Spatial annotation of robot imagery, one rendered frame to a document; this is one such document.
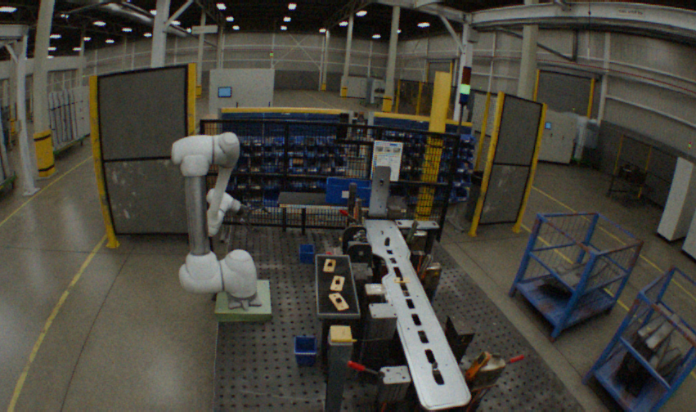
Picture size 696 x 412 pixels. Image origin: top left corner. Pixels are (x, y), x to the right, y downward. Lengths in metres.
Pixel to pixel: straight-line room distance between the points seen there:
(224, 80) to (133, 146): 4.84
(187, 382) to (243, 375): 0.96
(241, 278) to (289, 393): 0.60
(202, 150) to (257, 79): 6.62
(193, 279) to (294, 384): 0.67
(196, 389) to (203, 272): 1.03
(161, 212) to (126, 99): 1.30
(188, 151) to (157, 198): 2.23
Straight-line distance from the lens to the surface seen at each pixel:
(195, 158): 1.45
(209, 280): 1.57
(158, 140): 3.44
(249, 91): 8.02
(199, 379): 2.37
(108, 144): 3.72
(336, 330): 1.00
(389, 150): 2.31
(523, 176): 4.84
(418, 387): 1.09
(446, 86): 2.42
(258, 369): 1.48
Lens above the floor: 1.87
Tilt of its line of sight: 23 degrees down
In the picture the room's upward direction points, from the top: 5 degrees clockwise
